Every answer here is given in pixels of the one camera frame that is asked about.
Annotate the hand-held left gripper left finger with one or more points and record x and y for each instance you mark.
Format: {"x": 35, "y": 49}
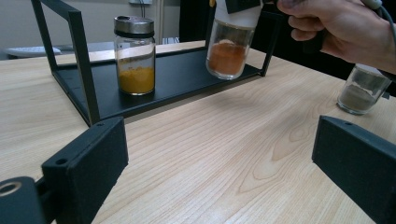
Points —
{"x": 90, "y": 161}

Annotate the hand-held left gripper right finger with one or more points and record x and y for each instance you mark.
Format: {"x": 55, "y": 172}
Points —
{"x": 358, "y": 161}

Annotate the white-lid jar of orange spice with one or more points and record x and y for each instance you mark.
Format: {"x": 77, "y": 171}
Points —
{"x": 229, "y": 53}

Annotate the black two-tier metal rack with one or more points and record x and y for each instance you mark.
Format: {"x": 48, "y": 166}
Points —
{"x": 183, "y": 74}

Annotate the silver-lid jar of yellow spice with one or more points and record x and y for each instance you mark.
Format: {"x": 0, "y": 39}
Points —
{"x": 135, "y": 62}

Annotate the white-lid jar of grey spice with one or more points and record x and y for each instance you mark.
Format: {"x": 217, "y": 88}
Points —
{"x": 361, "y": 90}

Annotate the flat white object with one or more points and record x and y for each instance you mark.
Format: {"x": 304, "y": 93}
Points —
{"x": 31, "y": 51}

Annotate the white wall socket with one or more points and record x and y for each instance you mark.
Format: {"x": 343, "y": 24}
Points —
{"x": 140, "y": 2}

